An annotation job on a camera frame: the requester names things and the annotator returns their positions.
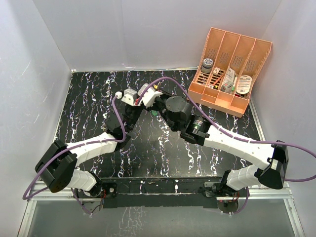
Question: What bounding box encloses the grey round jar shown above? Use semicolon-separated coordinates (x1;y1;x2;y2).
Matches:
201;58;214;74

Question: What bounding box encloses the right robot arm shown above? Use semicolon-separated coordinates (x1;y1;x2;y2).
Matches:
142;88;288;196

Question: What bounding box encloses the orange plastic desk organizer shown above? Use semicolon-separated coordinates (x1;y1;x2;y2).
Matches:
188;27;272;118

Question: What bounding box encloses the aluminium frame rail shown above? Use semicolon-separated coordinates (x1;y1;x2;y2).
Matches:
19;112;304;237

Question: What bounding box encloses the small white card box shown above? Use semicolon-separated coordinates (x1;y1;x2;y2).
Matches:
213;67;220;74

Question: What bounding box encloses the white oval blister pack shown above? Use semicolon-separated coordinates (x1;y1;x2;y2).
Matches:
235;75;252;95

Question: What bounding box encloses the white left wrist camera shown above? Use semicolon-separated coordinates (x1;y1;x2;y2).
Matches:
121;88;138;106

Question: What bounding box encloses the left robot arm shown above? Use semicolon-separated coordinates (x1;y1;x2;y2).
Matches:
35;104;145;197

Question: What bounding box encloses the white paper packet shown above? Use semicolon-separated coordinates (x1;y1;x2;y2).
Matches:
223;67;236;83

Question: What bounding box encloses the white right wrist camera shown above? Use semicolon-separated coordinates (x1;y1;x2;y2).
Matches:
138;87;162;107

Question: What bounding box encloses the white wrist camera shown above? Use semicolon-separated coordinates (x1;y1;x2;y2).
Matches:
138;87;162;107
121;88;138;106

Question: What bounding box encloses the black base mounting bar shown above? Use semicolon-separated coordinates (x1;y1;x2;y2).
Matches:
81;179;250;209

